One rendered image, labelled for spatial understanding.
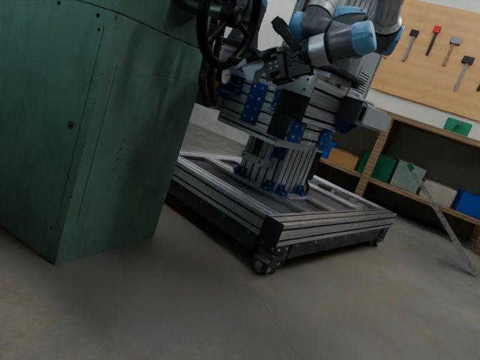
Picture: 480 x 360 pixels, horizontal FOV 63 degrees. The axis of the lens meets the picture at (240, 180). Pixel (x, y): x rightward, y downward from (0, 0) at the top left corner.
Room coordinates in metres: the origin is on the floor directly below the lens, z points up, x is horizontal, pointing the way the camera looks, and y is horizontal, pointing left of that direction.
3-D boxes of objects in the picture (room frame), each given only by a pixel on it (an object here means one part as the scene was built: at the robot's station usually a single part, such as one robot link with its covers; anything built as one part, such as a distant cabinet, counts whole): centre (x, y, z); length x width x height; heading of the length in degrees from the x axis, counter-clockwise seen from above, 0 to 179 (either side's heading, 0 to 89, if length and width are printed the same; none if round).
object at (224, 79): (1.41, 0.18, 0.65); 0.06 x 0.04 x 0.08; 156
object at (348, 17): (1.62, -0.19, 0.98); 0.13 x 0.12 x 0.14; 73
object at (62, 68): (1.30, 0.59, 0.35); 0.58 x 0.45 x 0.71; 66
